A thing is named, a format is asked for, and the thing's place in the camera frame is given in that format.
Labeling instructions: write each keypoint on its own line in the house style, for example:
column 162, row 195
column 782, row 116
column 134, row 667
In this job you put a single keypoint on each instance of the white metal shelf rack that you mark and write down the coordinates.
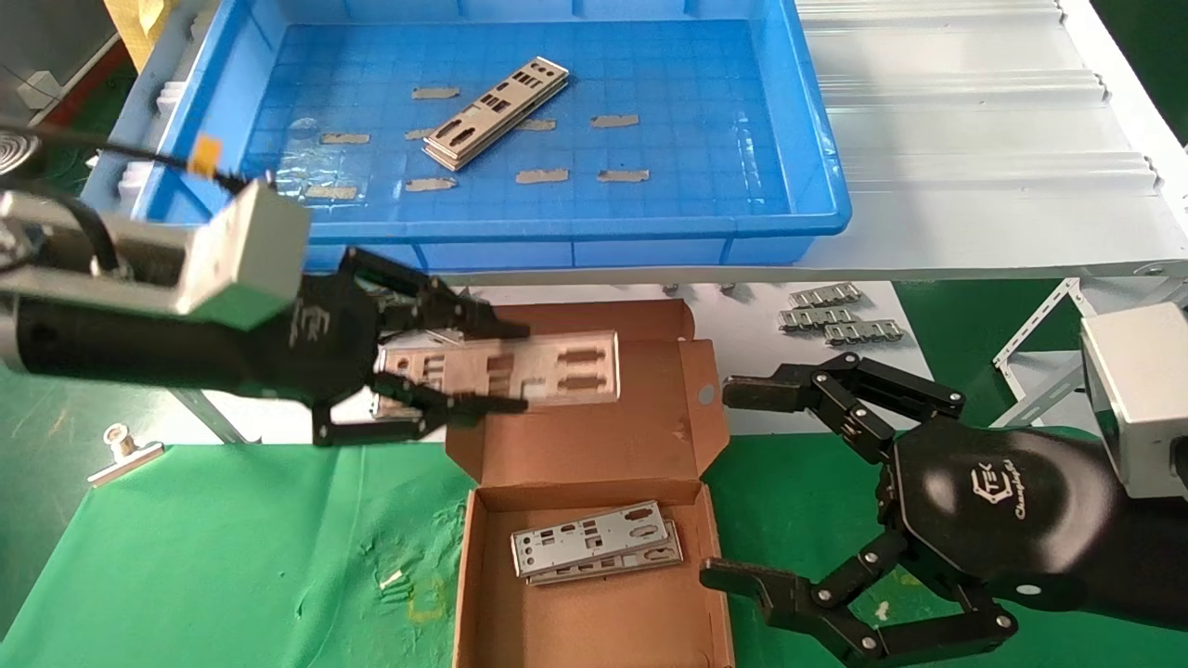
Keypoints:
column 974, row 139

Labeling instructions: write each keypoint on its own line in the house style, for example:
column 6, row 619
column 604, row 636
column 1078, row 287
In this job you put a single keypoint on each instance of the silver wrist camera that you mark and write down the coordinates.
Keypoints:
column 241, row 250
column 1142, row 399

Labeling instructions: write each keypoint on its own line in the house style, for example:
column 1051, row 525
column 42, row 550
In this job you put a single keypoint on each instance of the white socket box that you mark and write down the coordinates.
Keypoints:
column 37, row 90

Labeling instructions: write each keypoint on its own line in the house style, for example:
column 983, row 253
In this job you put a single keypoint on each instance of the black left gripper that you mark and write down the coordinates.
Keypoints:
column 278, row 357

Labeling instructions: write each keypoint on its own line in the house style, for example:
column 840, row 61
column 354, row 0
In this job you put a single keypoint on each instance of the blue plastic tray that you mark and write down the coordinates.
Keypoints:
column 705, row 111

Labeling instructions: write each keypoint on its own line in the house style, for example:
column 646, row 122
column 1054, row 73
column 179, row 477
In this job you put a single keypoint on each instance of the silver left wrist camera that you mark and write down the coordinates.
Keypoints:
column 241, row 250

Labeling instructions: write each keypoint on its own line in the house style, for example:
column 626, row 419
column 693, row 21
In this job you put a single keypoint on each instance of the silver binder clip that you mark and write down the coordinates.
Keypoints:
column 125, row 459

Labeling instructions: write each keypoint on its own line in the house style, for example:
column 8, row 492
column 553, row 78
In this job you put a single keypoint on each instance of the brown cardboard box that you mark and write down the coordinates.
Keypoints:
column 594, row 455

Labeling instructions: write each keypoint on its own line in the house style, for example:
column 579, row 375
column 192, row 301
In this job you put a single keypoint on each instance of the notched grey metal strip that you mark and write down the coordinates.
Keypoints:
column 824, row 295
column 817, row 318
column 863, row 331

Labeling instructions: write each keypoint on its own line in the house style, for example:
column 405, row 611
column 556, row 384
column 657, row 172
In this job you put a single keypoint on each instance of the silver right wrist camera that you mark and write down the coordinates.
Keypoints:
column 1142, row 399

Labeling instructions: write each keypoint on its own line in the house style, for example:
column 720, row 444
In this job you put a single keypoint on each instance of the black round stool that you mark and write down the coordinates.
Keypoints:
column 14, row 153

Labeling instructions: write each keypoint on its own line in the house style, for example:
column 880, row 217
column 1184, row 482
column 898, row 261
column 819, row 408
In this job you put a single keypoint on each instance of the yellow cardboard sheet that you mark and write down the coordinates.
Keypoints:
column 139, row 28

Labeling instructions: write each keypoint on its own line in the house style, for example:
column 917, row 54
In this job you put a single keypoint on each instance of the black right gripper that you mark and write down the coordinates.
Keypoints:
column 984, row 510

